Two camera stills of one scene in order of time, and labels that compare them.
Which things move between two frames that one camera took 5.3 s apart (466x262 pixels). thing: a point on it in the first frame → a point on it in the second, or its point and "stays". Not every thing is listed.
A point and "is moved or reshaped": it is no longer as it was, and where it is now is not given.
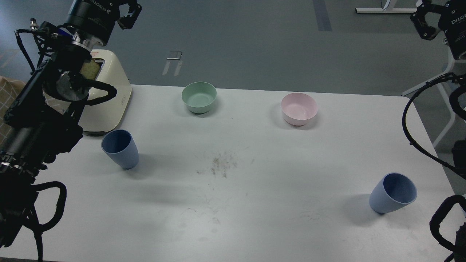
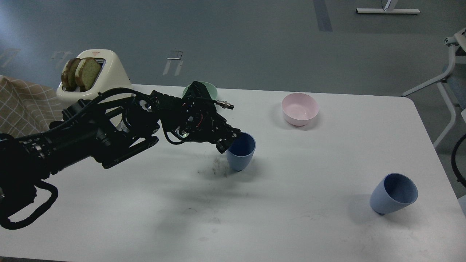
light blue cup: [392, 191] stays
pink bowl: [297, 108] stays
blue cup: [120, 145] is moved or reshaped
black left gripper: [97, 18] → [196, 118]
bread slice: [90, 68] stays
